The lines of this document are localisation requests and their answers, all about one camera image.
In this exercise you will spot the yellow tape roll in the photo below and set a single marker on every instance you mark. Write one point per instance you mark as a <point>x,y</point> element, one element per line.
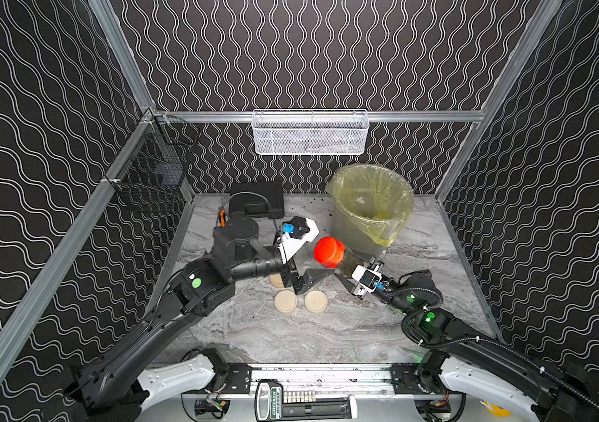
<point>495,410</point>

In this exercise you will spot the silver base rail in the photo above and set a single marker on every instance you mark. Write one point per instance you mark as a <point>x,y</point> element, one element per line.
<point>320,380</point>

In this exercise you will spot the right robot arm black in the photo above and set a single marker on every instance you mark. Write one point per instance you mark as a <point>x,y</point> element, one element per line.
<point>460,359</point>

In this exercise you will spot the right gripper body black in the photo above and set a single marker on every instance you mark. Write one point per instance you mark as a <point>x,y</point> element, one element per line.
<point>356,281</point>

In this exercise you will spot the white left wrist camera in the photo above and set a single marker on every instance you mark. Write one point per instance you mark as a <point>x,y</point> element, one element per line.
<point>295,233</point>

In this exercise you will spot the orange handled wrench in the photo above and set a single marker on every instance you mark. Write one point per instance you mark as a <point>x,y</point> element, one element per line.
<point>222,218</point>

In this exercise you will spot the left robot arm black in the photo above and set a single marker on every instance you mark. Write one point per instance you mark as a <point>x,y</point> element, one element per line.
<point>120,385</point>

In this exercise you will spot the cream lid of back jar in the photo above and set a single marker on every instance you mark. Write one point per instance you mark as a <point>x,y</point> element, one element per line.
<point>286,302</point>

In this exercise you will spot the black wire basket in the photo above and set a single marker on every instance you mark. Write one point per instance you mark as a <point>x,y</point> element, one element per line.
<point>153,177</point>

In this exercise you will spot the red jar lid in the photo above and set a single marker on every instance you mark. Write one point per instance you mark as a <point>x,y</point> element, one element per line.
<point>329,252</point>

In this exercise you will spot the black plastic tool case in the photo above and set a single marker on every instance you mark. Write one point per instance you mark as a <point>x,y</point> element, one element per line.
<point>257,200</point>

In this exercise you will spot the trash bin with yellow bag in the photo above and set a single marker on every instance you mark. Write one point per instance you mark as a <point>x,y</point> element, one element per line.
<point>372,204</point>

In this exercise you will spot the white wire mesh basket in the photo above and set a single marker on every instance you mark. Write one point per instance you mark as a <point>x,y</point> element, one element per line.
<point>299,132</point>

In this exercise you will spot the tan jar lid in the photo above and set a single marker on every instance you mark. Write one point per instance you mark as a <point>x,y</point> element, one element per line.
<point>276,281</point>

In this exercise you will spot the jar with red lid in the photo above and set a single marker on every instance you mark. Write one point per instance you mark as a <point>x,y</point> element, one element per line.
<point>351,260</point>

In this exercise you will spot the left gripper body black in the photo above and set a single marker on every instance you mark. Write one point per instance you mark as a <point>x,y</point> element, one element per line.
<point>289,270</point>

